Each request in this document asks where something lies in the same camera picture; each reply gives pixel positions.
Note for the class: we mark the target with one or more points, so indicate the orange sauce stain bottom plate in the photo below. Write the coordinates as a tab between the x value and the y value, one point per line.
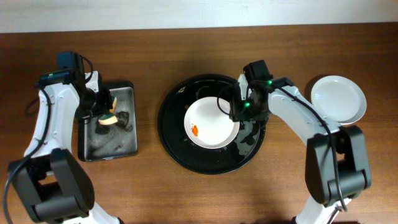
194	130

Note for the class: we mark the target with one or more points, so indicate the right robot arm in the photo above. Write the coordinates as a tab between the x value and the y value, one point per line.
336	167

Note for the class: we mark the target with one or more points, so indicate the white plate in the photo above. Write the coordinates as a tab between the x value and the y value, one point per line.
331	92
352	111
215	129

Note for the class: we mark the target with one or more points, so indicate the metal soapy water tray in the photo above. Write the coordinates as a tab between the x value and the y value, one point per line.
102	142

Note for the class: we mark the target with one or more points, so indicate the round black serving tray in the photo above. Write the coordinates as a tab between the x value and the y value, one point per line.
183	150

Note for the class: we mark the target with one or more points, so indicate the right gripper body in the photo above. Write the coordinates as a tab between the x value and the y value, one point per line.
240	113

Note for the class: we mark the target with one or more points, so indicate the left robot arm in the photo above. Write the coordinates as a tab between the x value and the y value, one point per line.
50	183

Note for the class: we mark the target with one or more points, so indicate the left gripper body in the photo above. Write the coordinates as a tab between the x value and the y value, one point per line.
101	106

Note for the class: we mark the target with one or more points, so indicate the white plate bottom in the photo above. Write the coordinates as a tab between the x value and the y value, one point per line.
215	129

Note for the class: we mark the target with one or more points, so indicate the green yellow sponge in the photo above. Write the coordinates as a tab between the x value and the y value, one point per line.
109	118

